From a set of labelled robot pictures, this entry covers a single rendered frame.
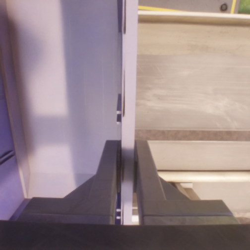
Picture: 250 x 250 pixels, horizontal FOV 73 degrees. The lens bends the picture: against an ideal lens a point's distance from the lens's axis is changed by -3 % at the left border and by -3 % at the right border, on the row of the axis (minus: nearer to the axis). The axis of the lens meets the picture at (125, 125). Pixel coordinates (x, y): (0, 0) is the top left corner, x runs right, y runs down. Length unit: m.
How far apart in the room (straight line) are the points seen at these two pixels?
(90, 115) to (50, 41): 0.12
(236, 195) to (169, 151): 0.31
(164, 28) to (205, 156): 0.41
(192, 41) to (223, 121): 0.26
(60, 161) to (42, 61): 0.16
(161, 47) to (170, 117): 0.20
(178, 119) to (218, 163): 0.21
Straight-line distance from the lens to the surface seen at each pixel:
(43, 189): 0.34
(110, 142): 0.15
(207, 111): 0.58
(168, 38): 0.53
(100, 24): 0.27
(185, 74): 0.54
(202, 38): 0.56
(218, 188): 0.72
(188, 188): 0.63
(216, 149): 0.63
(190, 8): 1.01
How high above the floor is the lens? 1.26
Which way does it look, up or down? 74 degrees down
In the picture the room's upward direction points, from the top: 179 degrees counter-clockwise
